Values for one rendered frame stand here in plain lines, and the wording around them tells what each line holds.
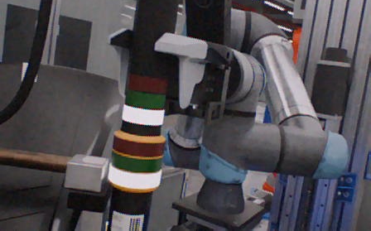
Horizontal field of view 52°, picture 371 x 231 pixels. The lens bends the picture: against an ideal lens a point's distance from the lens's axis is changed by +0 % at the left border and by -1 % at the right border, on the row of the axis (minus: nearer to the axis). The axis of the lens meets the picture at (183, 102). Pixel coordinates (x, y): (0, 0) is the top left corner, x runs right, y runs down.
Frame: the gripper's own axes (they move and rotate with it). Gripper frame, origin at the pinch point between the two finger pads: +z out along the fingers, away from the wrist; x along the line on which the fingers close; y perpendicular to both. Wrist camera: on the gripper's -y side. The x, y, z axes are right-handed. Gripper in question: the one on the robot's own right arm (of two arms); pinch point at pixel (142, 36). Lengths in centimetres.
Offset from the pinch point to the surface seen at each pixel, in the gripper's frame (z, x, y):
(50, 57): -57, 61, 4
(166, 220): -130, 49, 71
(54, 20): -57, 61, -7
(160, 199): -122, 50, 59
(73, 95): -9.2, 13.3, 6.9
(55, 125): -5.4, 12.2, 9.9
